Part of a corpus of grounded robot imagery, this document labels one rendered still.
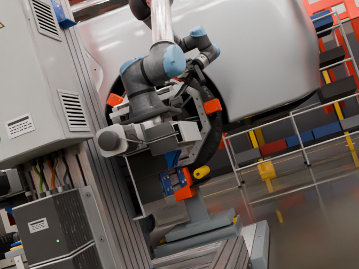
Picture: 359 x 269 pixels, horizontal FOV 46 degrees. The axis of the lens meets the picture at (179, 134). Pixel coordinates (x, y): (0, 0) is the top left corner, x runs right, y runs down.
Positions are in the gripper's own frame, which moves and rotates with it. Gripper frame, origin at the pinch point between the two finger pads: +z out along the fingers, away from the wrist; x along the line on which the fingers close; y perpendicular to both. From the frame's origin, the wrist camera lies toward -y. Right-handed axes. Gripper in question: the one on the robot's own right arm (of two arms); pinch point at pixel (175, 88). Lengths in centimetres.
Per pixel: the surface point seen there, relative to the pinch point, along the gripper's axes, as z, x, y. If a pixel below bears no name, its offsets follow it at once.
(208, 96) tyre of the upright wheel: -32.2, -33.8, 0.5
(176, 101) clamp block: -4.5, -15.9, 2.7
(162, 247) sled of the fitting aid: 39, -87, -27
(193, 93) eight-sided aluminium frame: -24.1, -27.9, 5.4
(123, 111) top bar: 12.2, -27.9, 25.7
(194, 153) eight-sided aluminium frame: -6, -54, -12
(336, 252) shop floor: 6, -29, -101
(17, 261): 98, -89, 31
